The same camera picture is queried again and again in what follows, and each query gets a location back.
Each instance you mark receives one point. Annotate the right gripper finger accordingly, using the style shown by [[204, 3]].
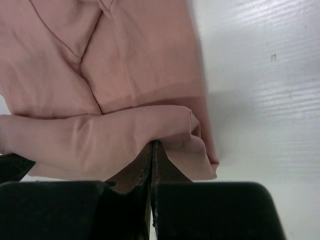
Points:
[[187, 210]]

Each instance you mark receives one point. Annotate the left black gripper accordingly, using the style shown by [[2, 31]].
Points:
[[115, 209]]

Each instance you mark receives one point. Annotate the pink t shirt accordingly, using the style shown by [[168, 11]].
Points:
[[89, 83]]

